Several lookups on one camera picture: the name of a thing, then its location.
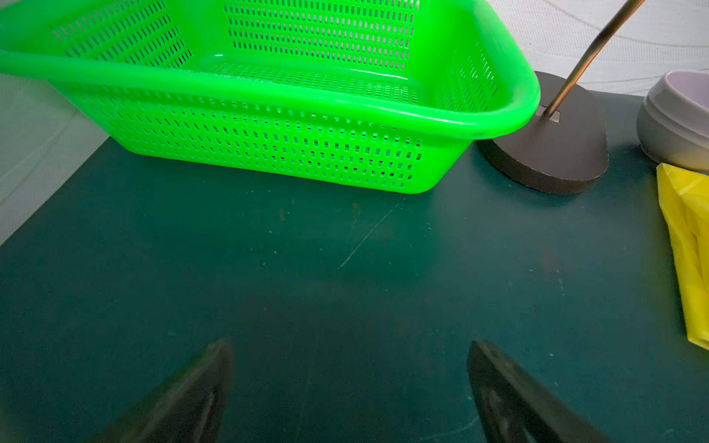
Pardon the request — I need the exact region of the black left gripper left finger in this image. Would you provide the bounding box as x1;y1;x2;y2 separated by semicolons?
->
89;339;234;442

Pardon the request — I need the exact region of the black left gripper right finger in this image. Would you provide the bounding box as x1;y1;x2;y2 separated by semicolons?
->
466;341;609;442

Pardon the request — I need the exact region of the yellow raincoat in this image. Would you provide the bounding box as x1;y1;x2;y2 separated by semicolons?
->
657;164;708;349

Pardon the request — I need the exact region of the green plastic basket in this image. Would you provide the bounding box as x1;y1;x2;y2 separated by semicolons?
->
1;0;540;194

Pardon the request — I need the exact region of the dark metal hook stand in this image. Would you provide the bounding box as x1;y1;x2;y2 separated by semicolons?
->
477;0;644;195

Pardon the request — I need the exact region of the lilac ceramic bowl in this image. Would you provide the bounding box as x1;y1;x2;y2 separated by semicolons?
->
636;70;708;174

